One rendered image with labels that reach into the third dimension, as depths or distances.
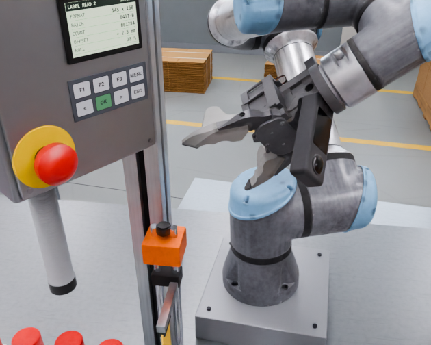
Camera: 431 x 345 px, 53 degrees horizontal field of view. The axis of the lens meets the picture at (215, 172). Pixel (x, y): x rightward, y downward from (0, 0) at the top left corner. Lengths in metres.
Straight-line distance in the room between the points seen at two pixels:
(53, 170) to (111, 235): 0.75
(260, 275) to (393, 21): 0.48
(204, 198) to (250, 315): 0.50
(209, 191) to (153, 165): 0.76
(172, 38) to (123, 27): 5.71
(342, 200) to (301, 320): 0.23
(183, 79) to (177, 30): 1.70
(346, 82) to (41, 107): 0.35
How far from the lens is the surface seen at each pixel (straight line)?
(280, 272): 0.82
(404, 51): 0.56
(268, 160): 0.63
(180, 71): 4.47
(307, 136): 0.55
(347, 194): 0.79
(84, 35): 0.41
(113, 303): 0.96
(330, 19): 0.61
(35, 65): 0.40
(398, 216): 1.26
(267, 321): 0.82
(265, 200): 0.72
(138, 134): 0.48
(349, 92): 0.56
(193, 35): 6.04
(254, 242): 0.77
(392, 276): 1.06
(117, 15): 0.43
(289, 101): 0.60
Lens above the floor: 1.51
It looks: 30 degrees down
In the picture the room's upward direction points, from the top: straight up
